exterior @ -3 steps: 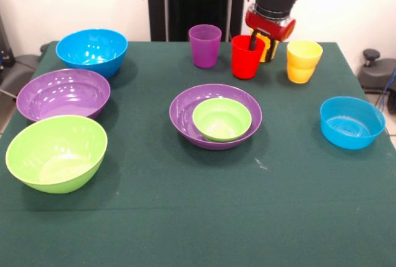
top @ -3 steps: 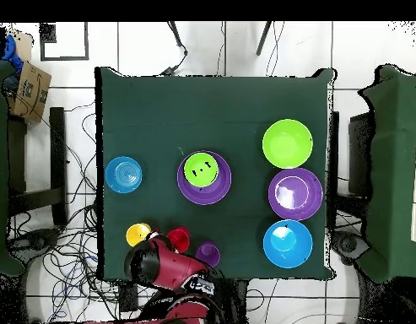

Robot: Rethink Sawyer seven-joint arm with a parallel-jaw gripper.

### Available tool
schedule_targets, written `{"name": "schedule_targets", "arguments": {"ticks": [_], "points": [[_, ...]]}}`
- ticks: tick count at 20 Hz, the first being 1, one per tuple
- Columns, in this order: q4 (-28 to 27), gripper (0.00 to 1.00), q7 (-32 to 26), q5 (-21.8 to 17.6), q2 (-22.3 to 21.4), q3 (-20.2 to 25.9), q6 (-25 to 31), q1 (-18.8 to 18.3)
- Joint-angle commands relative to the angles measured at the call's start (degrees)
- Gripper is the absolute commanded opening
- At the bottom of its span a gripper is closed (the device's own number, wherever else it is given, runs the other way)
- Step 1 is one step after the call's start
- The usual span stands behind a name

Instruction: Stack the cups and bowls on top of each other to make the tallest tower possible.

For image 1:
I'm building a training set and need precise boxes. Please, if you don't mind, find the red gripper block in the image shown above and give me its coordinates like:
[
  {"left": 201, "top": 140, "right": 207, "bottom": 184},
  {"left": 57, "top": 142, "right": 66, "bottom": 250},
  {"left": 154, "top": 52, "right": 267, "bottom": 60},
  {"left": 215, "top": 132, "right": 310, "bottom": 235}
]
[{"left": 245, "top": 4, "right": 297, "bottom": 62}]

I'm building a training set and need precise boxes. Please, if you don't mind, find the red cup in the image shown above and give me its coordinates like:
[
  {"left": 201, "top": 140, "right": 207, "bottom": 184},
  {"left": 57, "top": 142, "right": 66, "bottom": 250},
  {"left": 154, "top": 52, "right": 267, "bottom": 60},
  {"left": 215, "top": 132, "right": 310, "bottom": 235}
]
[{"left": 231, "top": 35, "right": 266, "bottom": 80}]

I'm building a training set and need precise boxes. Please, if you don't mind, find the small green bowl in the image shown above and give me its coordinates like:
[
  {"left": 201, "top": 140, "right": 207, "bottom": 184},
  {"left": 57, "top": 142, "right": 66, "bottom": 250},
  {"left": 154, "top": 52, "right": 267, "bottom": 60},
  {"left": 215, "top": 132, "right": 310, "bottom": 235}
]
[{"left": 192, "top": 97, "right": 252, "bottom": 143}]

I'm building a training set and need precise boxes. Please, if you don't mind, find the purple bowl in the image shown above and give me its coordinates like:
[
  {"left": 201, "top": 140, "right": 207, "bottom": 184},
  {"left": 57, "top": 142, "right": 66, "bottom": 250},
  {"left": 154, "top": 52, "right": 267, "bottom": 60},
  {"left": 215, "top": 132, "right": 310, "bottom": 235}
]
[
  {"left": 16, "top": 68, "right": 111, "bottom": 122},
  {"left": 168, "top": 83, "right": 263, "bottom": 150}
]

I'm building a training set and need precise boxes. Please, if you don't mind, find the yellow cup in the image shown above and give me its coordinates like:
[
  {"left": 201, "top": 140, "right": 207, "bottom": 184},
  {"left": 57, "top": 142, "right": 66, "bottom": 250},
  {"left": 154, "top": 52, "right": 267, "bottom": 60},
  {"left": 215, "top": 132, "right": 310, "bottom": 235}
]
[
  {"left": 250, "top": 28, "right": 279, "bottom": 64},
  {"left": 286, "top": 40, "right": 324, "bottom": 85}
]

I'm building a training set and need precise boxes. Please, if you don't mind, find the purple cup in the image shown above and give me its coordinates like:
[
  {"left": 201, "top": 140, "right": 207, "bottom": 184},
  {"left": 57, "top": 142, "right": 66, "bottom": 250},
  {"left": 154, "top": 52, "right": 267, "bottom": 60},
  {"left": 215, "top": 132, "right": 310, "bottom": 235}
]
[{"left": 188, "top": 24, "right": 223, "bottom": 69}]

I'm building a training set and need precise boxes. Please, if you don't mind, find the small blue bowl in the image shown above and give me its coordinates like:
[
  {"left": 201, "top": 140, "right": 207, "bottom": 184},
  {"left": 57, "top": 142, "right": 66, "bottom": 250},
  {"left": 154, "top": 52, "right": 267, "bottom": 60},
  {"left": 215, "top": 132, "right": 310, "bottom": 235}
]
[{"left": 319, "top": 96, "right": 387, "bottom": 150}]

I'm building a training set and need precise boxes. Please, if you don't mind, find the dark green tablecloth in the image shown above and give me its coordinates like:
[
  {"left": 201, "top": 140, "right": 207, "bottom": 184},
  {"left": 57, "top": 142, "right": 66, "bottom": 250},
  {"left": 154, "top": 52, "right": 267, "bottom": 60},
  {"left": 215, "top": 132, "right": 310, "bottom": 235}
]
[{"left": 0, "top": 40, "right": 396, "bottom": 267}]

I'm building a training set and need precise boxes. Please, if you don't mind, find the large blue bowl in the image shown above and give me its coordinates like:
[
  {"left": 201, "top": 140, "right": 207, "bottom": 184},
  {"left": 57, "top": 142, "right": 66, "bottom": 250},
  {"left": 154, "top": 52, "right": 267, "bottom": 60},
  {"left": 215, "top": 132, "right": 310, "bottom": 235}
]
[{"left": 55, "top": 28, "right": 129, "bottom": 80}]

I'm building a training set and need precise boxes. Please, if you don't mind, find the large green bowl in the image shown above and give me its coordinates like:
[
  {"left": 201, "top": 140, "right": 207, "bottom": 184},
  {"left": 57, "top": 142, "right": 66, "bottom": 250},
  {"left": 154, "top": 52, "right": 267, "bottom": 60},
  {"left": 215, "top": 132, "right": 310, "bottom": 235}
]
[{"left": 5, "top": 115, "right": 108, "bottom": 194}]

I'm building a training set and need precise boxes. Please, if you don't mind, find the black equipment rack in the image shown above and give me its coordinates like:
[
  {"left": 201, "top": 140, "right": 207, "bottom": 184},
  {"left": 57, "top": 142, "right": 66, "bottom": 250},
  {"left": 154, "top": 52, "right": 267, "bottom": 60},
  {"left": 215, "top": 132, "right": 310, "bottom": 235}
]
[{"left": 0, "top": 13, "right": 15, "bottom": 73}]

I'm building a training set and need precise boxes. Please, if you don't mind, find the grey pedestal foot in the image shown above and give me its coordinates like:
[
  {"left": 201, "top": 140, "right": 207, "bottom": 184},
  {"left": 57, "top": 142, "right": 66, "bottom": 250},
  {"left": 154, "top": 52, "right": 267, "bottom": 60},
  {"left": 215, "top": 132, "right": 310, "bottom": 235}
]
[
  {"left": 357, "top": 48, "right": 396, "bottom": 95},
  {"left": 0, "top": 54, "right": 40, "bottom": 95}
]

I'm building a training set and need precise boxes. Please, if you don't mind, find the blue floor cable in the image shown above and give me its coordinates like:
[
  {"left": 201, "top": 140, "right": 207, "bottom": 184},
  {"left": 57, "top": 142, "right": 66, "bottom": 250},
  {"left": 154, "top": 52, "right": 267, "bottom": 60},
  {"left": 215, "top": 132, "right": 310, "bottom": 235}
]
[{"left": 379, "top": 66, "right": 396, "bottom": 107}]

